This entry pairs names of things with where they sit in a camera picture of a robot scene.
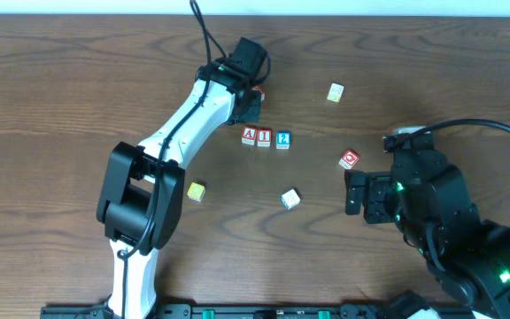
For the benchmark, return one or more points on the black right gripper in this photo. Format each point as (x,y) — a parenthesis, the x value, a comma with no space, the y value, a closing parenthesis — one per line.
(374,199)

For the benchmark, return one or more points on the pale yellow wooden block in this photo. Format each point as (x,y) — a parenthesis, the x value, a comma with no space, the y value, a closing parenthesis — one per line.
(335,92)

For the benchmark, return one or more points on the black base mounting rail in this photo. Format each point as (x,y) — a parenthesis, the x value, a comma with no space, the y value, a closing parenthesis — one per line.
(185,311)

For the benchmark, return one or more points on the red number 3 block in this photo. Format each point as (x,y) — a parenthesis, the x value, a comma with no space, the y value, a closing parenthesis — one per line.
(261,92)

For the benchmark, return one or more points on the white and blue block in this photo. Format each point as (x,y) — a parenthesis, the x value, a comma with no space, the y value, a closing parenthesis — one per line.
(290,199)

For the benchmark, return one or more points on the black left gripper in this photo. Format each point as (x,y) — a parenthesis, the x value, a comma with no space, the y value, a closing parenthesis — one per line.
(251,109)

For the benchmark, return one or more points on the red letter A block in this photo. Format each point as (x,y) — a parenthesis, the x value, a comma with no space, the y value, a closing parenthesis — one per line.
(249,135)

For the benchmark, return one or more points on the red letter I block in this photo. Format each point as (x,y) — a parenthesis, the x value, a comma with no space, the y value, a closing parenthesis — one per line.
(264,138)

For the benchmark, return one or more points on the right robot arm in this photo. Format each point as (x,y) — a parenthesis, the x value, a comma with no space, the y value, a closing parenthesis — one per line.
(472,266)

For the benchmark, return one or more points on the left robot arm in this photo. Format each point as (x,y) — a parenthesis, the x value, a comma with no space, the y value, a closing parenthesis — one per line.
(140,202)

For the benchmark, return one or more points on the blue number 2 block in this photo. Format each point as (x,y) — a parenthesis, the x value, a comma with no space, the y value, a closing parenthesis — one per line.
(283,140)

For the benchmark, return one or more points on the red letter Q block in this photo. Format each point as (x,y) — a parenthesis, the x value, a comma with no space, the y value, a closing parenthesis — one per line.
(349,159)

